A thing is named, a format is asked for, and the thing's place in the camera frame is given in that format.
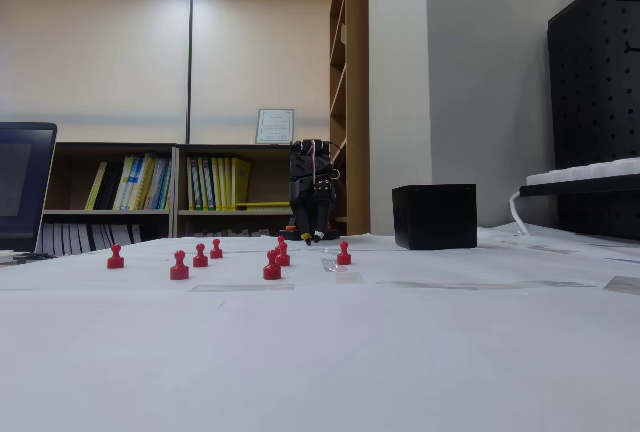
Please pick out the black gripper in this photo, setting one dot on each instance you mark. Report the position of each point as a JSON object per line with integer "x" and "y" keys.
{"x": 309, "y": 200}

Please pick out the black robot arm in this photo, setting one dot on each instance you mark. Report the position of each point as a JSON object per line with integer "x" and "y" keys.
{"x": 302, "y": 152}

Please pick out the black square bin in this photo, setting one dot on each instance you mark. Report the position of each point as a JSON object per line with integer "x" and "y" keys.
{"x": 435, "y": 217}

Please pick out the flat yellow folder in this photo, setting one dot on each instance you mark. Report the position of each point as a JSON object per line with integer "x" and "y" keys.
{"x": 265, "y": 203}

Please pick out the clear tape strip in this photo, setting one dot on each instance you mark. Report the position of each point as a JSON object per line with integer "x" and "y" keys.
{"x": 350, "y": 277}
{"x": 625, "y": 284}
{"x": 475, "y": 285}
{"x": 240, "y": 288}

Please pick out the framed white notice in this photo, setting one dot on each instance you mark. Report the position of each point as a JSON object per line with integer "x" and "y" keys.
{"x": 275, "y": 126}

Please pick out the low wooden bookshelf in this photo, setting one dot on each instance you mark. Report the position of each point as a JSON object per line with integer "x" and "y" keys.
{"x": 225, "y": 150}
{"x": 115, "y": 149}

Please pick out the white paper table cover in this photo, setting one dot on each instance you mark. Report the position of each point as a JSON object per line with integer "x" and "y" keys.
{"x": 320, "y": 352}

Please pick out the tall wooden bookshelf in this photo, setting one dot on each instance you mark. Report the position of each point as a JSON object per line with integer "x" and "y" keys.
{"x": 357, "y": 77}

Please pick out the yellow blue book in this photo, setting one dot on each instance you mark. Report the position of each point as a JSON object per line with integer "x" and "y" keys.
{"x": 127, "y": 182}

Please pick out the black binder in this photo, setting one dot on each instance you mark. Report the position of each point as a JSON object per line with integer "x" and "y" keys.
{"x": 107, "y": 187}

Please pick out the thin yellow book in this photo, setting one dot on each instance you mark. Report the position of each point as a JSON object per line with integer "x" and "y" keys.
{"x": 96, "y": 187}

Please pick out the row of white journals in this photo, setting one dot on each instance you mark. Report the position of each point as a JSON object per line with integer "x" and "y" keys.
{"x": 75, "y": 239}

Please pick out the white power strip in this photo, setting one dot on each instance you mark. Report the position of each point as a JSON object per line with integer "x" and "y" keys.
{"x": 590, "y": 169}

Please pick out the laptop screen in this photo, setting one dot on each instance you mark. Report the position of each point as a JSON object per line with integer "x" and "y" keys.
{"x": 20, "y": 187}

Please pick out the black pegboard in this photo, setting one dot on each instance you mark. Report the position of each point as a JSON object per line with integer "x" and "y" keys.
{"x": 590, "y": 102}

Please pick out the black vertical wall pole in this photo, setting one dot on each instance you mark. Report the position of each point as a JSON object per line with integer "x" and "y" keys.
{"x": 190, "y": 62}

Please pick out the black shelf rail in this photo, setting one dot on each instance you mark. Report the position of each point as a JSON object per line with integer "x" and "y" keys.
{"x": 575, "y": 189}

